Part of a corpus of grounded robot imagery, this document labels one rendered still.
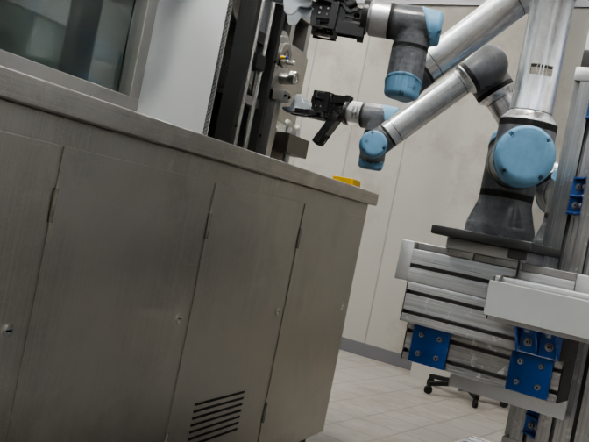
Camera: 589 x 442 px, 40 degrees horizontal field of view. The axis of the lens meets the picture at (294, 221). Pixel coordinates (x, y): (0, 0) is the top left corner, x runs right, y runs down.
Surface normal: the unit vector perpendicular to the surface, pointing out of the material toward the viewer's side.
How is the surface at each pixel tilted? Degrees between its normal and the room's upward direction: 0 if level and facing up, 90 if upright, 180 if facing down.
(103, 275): 90
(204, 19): 90
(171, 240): 90
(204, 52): 90
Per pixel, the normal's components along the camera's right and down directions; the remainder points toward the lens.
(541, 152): -0.16, 0.11
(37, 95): 0.90, 0.18
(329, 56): -0.55, -0.11
